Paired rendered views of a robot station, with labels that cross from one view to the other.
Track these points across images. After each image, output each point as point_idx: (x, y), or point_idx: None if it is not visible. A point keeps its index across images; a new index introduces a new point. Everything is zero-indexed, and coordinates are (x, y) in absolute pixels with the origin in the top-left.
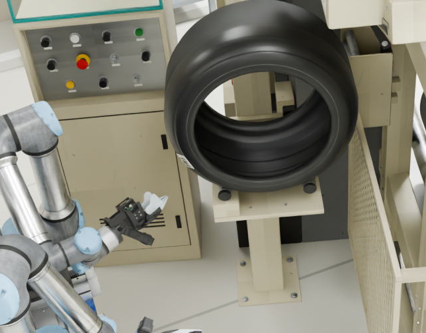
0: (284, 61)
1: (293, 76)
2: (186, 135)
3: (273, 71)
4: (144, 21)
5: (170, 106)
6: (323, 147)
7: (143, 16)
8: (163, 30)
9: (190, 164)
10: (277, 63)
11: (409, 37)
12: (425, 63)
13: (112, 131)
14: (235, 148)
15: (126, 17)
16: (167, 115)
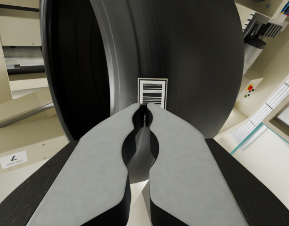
0: (59, 120)
1: (54, 105)
2: None
3: (60, 122)
4: None
5: (129, 180)
6: (46, 3)
7: (279, 132)
8: (276, 109)
9: (137, 93)
10: (60, 123)
11: None
12: (38, 42)
13: None
14: None
15: None
16: (139, 176)
